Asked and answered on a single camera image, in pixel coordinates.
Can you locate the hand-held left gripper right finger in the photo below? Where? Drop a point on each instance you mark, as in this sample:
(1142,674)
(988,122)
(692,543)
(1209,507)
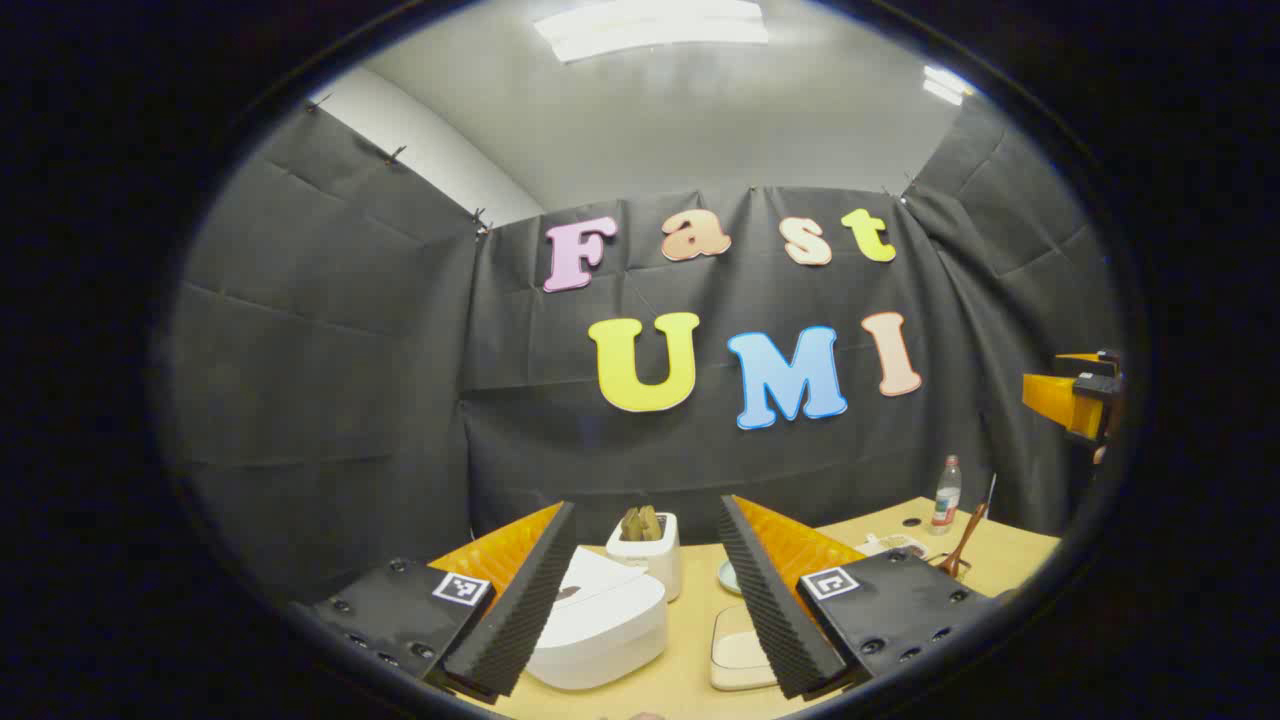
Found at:
(765,610)

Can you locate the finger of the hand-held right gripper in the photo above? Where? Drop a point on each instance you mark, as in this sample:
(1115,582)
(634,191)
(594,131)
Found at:
(1080,359)
(1050,398)

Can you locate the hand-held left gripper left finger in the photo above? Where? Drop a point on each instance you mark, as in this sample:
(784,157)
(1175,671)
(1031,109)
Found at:
(530,610)

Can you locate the white rice cooker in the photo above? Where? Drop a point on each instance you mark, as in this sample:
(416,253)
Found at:
(610,620)

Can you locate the brown wooden spoon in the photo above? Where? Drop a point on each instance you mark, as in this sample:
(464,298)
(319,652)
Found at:
(968,535)

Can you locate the white chopstick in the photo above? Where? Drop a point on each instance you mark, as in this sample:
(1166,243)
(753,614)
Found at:
(991,490)

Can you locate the pale green plate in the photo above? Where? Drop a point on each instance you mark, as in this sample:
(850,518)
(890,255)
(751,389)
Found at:
(728,578)

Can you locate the white toaster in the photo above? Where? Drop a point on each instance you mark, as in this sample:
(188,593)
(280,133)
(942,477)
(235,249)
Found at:
(655,570)

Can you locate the brown toast slice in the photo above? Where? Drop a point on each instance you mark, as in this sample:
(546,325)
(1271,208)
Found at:
(631,525)
(651,522)

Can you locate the white divided sauce dish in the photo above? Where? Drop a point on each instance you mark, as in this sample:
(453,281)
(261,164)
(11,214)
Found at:
(890,546)

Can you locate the clear plastic bottle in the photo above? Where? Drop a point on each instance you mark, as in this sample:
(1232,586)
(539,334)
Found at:
(946,500)

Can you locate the ceiling light panel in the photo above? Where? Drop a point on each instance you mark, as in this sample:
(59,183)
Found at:
(650,25)
(943,85)

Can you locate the black backdrop cloth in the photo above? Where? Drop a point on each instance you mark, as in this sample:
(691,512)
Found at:
(350,350)

